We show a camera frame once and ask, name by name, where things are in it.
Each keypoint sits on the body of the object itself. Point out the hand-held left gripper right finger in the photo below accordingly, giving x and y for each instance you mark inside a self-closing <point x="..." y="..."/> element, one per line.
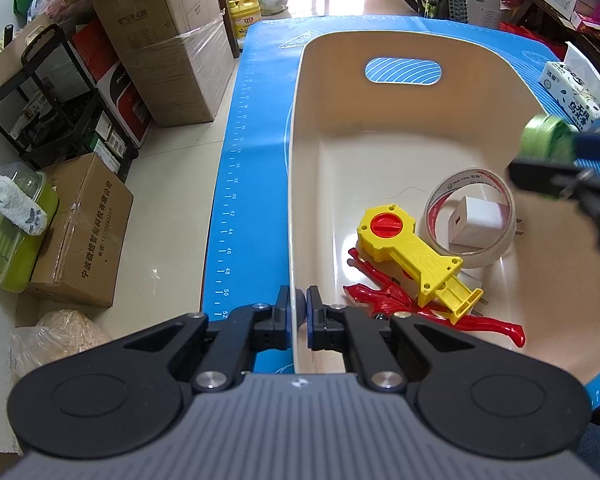
<point x="316" y="320"/>

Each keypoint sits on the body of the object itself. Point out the dark wooden table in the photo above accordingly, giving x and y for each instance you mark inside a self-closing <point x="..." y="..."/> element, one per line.
<point x="545" y="15"/>

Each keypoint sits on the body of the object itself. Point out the white tissue box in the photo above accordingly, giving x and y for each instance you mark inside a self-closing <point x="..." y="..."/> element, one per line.
<point x="575" y="95"/>

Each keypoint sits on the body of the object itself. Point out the yellow detergent bottle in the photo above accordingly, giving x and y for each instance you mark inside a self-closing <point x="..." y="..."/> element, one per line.
<point x="242" y="15"/>

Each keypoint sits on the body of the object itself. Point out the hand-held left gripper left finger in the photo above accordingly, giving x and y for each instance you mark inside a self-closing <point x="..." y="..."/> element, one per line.
<point x="280" y="320"/>

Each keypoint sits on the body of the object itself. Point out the clear tape roll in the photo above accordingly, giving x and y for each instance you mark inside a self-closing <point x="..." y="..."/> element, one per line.
<point x="480" y="258"/>

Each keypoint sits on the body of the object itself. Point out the green lidded container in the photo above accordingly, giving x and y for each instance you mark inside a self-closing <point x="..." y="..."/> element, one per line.
<point x="5" y="255"/>

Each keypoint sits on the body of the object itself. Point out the beige plastic basket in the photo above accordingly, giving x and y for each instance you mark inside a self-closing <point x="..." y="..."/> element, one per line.
<point x="380" y="125"/>

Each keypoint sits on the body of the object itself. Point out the yellow toy launcher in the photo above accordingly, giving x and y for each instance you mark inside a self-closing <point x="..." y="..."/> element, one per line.
<point x="410" y="255"/>

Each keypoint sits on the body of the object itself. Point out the black utility cart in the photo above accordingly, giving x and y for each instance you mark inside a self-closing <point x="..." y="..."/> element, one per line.
<point x="45" y="125"/>

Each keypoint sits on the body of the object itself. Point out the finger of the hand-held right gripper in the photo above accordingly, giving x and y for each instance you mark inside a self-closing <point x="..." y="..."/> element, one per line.
<point x="597" y="145"/>
<point x="545" y="175"/>

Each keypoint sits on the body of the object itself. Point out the red toy figure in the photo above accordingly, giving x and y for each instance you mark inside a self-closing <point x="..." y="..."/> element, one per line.
<point x="395" y="295"/>

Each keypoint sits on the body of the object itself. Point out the blue silicone mat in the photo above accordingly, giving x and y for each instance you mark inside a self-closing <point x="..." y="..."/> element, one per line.
<point x="260" y="110"/>

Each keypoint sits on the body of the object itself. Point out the green round tin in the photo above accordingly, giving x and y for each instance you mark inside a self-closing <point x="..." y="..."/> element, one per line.
<point x="545" y="135"/>

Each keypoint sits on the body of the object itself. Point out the plastic bag of sawdust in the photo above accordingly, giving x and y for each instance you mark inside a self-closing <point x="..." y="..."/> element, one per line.
<point x="60" y="340"/>

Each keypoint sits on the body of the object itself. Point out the large wrapped cardboard box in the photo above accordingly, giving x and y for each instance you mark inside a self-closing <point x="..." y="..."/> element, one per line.
<point x="175" y="60"/>

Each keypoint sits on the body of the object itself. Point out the red bags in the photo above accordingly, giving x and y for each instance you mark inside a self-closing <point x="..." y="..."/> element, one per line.
<point x="525" y="35"/>

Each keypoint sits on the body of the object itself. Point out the red and white box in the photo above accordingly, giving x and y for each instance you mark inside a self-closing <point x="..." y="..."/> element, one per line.
<point x="125" y="95"/>

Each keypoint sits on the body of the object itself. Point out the shallow cardboard tray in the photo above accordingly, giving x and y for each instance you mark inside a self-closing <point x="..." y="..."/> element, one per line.
<point x="5" y="60"/>

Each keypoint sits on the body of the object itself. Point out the printed brown cardboard box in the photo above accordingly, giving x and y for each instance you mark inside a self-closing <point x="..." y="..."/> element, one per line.
<point x="85" y="240"/>

